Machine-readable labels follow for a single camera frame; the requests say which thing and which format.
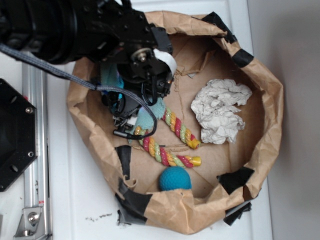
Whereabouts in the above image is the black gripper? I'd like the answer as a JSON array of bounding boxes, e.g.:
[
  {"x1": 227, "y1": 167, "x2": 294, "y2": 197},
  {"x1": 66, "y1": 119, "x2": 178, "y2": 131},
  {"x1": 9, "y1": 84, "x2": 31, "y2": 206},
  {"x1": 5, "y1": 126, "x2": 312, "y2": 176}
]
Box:
[{"x1": 82, "y1": 0, "x2": 177, "y2": 133}]

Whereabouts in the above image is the light blue cloth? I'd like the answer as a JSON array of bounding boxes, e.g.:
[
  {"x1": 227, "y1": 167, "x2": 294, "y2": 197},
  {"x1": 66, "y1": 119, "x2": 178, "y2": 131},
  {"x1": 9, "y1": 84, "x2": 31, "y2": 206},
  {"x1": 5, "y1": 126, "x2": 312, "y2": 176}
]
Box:
[{"x1": 100, "y1": 63, "x2": 166, "y2": 141}]

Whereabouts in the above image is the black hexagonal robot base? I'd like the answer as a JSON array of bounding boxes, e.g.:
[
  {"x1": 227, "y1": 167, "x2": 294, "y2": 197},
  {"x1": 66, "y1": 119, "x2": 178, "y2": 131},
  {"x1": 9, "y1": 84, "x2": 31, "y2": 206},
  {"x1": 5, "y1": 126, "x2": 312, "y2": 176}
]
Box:
[{"x1": 0, "y1": 79, "x2": 37, "y2": 192}]

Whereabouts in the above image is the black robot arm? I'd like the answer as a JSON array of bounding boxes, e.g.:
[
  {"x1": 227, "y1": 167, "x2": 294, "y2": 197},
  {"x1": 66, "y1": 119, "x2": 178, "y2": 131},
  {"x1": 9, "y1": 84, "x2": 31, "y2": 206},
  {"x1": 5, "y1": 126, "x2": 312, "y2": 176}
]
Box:
[{"x1": 0, "y1": 0, "x2": 177, "y2": 139}]

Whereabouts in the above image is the crumpled white paper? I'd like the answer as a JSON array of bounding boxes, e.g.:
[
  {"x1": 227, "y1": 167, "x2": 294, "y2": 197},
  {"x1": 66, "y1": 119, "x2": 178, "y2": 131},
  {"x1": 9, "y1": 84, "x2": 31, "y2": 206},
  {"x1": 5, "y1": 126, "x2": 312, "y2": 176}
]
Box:
[{"x1": 191, "y1": 79, "x2": 252, "y2": 145}]

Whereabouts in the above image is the brown paper bag bin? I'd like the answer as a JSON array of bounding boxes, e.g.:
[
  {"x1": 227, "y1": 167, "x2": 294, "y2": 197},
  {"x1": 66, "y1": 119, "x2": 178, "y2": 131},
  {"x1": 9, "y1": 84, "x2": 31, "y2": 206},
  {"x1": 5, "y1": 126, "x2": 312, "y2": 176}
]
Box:
[{"x1": 67, "y1": 11, "x2": 284, "y2": 235}]

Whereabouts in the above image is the blue dimpled ball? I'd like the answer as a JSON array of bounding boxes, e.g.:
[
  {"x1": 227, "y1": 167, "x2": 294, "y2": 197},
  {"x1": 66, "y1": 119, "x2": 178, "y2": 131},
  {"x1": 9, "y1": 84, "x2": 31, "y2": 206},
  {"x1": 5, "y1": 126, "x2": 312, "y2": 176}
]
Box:
[{"x1": 159, "y1": 166, "x2": 192, "y2": 191}]

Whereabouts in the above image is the aluminium extrusion rail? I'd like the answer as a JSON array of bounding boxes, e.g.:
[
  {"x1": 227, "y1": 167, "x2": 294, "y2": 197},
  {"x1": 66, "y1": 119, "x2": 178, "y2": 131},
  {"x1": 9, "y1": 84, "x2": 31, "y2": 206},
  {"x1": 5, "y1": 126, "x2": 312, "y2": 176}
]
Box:
[{"x1": 13, "y1": 63, "x2": 52, "y2": 240}]

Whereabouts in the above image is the grey braided cable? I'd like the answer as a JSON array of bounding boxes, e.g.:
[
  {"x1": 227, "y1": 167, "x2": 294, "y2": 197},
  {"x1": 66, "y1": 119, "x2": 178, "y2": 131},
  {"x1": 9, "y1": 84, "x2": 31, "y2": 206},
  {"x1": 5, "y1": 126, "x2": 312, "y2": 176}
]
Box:
[{"x1": 0, "y1": 42, "x2": 158, "y2": 140}]

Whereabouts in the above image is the multicolour twisted rope toy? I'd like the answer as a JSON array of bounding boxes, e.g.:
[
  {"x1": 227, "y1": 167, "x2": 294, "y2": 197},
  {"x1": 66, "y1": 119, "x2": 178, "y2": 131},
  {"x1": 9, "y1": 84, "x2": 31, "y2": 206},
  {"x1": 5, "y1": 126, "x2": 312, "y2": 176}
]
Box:
[{"x1": 138, "y1": 107, "x2": 202, "y2": 168}]

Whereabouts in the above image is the metal corner bracket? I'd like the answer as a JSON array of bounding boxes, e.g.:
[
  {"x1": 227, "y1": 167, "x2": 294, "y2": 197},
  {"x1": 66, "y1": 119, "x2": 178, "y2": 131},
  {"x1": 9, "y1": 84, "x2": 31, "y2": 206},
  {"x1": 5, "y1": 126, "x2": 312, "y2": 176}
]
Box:
[{"x1": 13, "y1": 206, "x2": 46, "y2": 240}]

